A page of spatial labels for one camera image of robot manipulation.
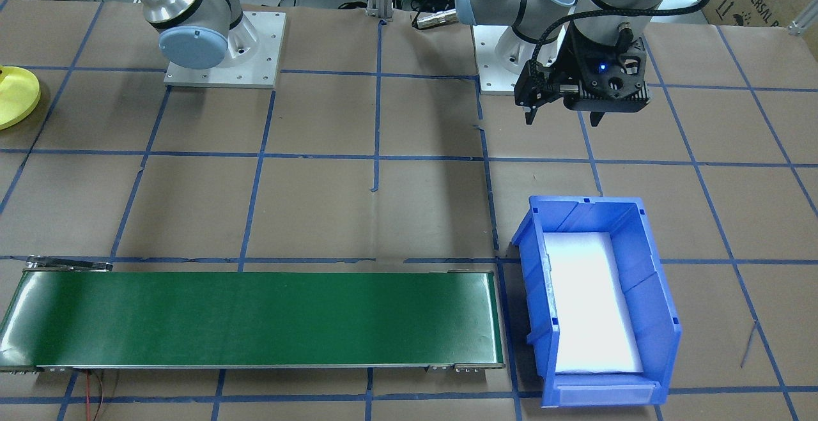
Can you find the yellow plate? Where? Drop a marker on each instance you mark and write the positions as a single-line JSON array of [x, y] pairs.
[[16, 98]]

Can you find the silver cylindrical connector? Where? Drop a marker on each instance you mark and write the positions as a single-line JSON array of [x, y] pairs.
[[436, 18]]

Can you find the white foam pad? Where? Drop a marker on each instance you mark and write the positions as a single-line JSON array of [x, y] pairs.
[[588, 306]]

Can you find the blue plastic storage bin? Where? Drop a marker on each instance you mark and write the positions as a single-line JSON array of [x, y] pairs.
[[652, 306]]

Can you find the aluminium extrusion bar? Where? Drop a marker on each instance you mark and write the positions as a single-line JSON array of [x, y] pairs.
[[804, 25]]

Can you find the green conveyor belt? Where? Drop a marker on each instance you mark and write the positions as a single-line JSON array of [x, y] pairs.
[[255, 319]]

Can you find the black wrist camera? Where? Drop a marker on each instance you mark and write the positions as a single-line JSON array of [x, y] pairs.
[[613, 85]]

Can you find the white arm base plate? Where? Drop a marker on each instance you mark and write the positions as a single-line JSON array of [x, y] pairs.
[[262, 57], [495, 79]]

